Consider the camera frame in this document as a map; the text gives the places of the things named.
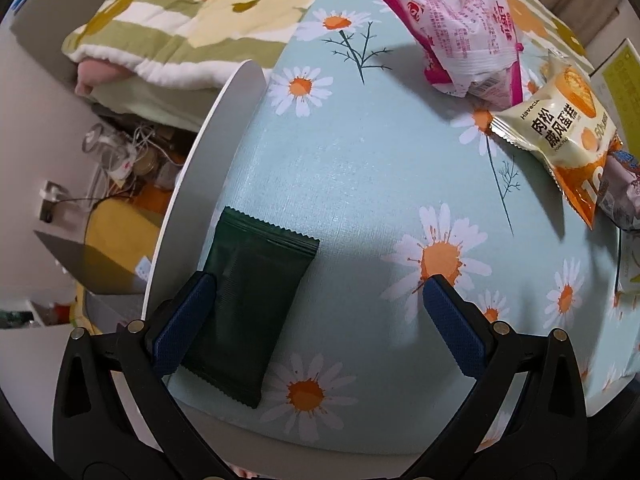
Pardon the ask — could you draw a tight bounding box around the purple grey snack packet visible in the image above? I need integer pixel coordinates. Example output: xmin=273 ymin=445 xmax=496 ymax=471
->
xmin=597 ymin=147 xmax=640 ymax=233

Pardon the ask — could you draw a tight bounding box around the cream orange cake packet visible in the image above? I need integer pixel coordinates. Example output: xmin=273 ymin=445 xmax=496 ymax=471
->
xmin=490 ymin=52 xmax=626 ymax=231

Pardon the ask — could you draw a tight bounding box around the pink white snack packet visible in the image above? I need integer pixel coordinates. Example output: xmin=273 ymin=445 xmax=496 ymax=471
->
xmin=365 ymin=0 xmax=526 ymax=111

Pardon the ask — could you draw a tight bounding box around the dark green snack packet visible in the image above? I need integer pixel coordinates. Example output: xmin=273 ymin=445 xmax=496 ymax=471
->
xmin=180 ymin=206 xmax=321 ymax=409

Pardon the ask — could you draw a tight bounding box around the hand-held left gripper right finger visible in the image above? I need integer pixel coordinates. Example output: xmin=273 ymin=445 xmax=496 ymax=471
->
xmin=400 ymin=274 xmax=588 ymax=480

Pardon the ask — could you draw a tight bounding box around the clutter of cables and jars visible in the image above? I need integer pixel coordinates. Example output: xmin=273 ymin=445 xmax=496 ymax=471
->
xmin=115 ymin=125 xmax=191 ymax=196

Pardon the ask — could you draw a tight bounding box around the floral striped quilt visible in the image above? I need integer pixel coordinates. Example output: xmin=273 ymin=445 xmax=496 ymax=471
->
xmin=62 ymin=0 xmax=591 ymax=131

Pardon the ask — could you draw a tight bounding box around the pale green bedding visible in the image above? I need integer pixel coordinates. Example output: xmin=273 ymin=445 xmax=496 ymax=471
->
xmin=92 ymin=82 xmax=211 ymax=133

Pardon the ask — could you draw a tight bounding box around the pink pillow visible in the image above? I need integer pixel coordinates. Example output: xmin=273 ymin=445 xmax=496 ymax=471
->
xmin=75 ymin=57 xmax=136 ymax=96

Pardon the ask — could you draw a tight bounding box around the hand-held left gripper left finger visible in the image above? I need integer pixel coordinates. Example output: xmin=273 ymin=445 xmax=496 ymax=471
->
xmin=52 ymin=271 xmax=231 ymax=480

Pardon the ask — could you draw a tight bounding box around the white charger plug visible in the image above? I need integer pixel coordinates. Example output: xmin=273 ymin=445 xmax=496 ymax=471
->
xmin=40 ymin=180 xmax=68 ymax=221

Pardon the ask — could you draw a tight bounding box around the glass jar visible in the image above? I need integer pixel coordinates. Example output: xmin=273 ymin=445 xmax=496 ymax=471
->
xmin=82 ymin=122 xmax=131 ymax=181

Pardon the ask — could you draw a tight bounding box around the cardboard box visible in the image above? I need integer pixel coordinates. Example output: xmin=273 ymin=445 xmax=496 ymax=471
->
xmin=590 ymin=37 xmax=640 ymax=301

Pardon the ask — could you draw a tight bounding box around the yellow box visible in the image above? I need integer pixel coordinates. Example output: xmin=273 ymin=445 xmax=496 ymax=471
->
xmin=82 ymin=197 xmax=166 ymax=281

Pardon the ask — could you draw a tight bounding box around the beige curtain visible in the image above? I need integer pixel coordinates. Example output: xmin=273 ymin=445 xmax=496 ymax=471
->
xmin=545 ymin=0 xmax=631 ymax=56

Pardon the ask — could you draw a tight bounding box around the round daisy print table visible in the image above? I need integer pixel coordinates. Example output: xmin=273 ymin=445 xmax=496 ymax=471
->
xmin=142 ymin=0 xmax=640 ymax=461

